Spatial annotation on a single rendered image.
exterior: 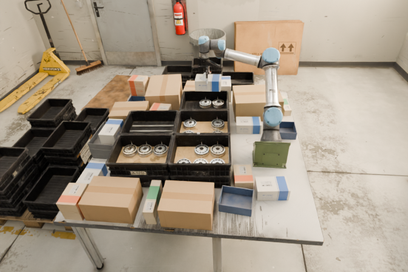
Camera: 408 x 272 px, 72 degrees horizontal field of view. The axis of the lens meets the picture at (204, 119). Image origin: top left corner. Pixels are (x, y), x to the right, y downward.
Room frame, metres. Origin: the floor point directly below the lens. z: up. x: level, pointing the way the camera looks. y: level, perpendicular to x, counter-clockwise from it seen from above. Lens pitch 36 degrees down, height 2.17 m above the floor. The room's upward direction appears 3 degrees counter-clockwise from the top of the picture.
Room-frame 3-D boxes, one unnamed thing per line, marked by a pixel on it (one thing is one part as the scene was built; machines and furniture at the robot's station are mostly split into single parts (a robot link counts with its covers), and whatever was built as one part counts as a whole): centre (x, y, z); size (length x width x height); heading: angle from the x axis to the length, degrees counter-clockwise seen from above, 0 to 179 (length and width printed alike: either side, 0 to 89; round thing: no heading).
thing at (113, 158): (1.41, 0.43, 0.87); 0.40 x 0.30 x 0.11; 85
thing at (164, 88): (2.32, 0.36, 0.80); 0.40 x 0.30 x 0.20; 179
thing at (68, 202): (1.12, 0.82, 0.81); 0.16 x 0.12 x 0.07; 172
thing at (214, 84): (1.97, -0.05, 1.09); 0.20 x 0.12 x 0.09; 82
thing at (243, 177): (1.28, -0.24, 0.74); 0.16 x 0.12 x 0.07; 177
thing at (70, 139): (2.04, 1.28, 0.37); 0.40 x 0.30 x 0.45; 172
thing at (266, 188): (1.16, -0.41, 0.74); 0.20 x 0.12 x 0.09; 88
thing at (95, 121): (2.44, 1.22, 0.31); 0.40 x 0.30 x 0.34; 172
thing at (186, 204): (1.05, 0.12, 0.78); 0.30 x 0.22 x 0.16; 82
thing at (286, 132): (1.76, -0.63, 0.74); 0.20 x 0.15 x 0.07; 82
